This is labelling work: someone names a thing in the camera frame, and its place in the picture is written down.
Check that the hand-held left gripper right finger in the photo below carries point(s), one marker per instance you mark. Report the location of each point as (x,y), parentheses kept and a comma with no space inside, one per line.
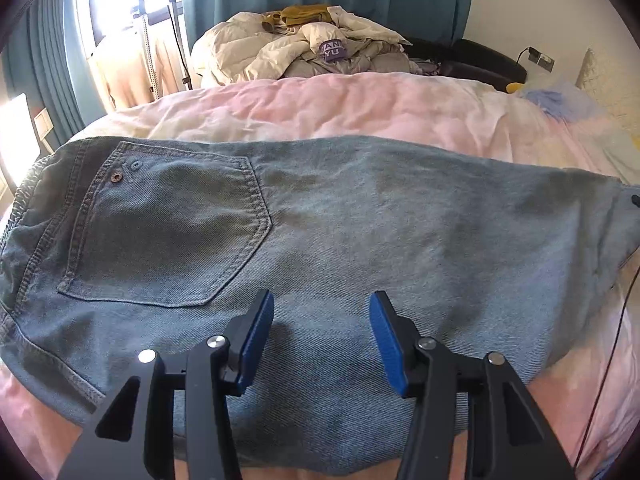
(386,340)

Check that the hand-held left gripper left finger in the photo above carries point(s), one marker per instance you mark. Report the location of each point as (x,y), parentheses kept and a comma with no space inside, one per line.
(254,340)

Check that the blue denim jeans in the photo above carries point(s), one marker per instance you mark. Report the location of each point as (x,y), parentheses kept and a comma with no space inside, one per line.
(350,235)

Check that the pile of beige clothes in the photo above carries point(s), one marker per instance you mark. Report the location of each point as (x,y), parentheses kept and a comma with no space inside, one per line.
(240,52)

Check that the black metal clothes stand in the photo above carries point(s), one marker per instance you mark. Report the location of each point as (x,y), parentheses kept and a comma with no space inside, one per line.
(175,25)

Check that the pastel tie-dye blanket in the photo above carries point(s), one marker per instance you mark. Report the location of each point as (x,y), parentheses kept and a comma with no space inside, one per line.
(350,105)

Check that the grey garment with purple label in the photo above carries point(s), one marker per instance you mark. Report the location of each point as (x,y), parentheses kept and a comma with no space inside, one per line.
(360,62)

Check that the yellow plush toy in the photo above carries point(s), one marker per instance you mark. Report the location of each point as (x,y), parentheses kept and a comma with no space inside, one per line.
(515,88)

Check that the beige hanging garment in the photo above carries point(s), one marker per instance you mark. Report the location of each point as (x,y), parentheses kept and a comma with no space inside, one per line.
(125,75)

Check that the black leather sofa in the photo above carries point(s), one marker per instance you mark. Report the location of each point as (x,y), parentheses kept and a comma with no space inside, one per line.
(480,57)

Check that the mustard yellow garment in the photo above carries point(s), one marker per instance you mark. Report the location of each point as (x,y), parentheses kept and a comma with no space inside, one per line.
(300,15)

